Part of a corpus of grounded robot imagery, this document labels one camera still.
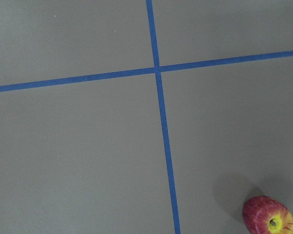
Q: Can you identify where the red yellow apple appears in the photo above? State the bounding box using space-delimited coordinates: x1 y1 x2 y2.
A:
242 195 293 234

